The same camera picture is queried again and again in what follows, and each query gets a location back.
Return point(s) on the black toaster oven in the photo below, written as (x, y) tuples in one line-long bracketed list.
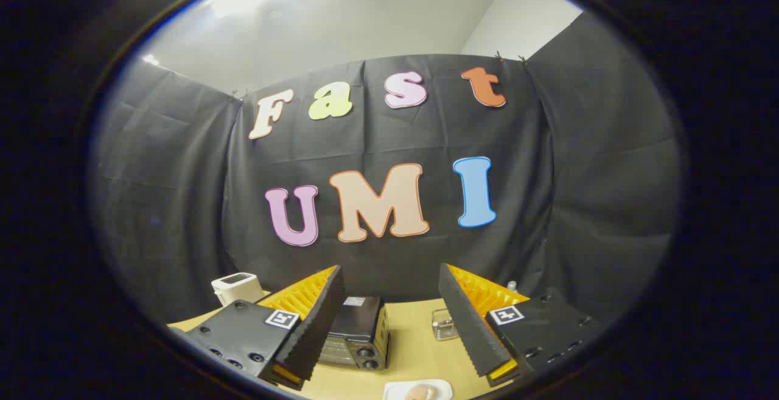
[(359, 333)]

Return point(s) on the white plate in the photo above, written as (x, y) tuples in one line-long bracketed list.
[(395, 391)]

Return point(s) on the white bread toaster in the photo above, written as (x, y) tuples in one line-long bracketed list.
[(236, 287)]

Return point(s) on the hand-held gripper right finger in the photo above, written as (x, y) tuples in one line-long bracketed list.
[(465, 327)]

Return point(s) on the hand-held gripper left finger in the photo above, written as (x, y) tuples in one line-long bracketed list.
[(316, 333)]

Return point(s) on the crumb-coated bread ball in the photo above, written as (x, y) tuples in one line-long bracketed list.
[(420, 393)]

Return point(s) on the black backdrop cloth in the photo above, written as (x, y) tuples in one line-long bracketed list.
[(389, 138)]

